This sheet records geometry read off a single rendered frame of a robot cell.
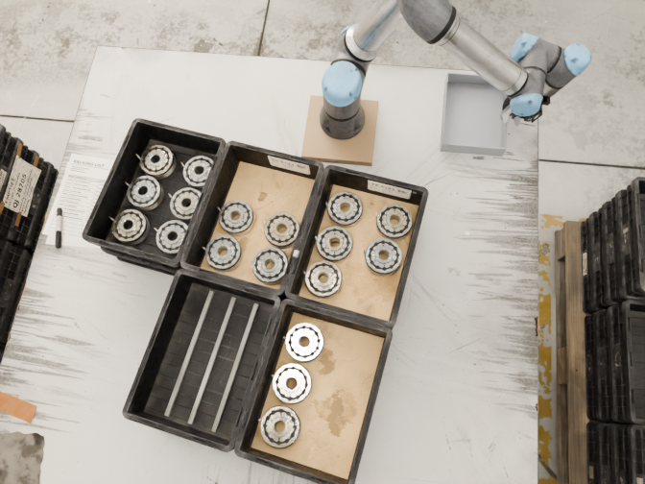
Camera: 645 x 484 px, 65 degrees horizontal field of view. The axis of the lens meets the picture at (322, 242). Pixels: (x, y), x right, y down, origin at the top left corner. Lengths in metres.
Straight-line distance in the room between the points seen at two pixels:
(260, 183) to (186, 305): 0.42
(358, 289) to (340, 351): 0.18
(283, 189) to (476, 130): 0.68
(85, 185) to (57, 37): 1.57
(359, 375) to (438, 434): 0.30
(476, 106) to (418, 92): 0.20
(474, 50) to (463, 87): 0.55
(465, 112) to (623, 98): 1.27
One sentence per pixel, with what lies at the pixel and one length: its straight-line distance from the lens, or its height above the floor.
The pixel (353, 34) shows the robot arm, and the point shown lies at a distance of 1.61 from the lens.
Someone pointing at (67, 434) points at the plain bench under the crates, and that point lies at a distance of 1.75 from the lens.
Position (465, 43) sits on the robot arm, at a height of 1.21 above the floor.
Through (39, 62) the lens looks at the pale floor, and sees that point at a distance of 3.30.
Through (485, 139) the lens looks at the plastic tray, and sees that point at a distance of 1.80.
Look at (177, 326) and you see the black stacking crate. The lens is 1.51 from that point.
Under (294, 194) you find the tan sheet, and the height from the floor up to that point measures 0.83.
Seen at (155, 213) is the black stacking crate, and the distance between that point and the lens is 1.62.
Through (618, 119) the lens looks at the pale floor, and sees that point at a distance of 2.89.
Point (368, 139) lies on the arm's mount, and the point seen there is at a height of 0.73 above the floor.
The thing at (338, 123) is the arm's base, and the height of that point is 0.80.
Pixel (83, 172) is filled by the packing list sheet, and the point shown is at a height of 0.70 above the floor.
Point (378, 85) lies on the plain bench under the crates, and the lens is 1.86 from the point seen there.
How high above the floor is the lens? 2.24
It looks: 72 degrees down
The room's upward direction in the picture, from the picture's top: 12 degrees counter-clockwise
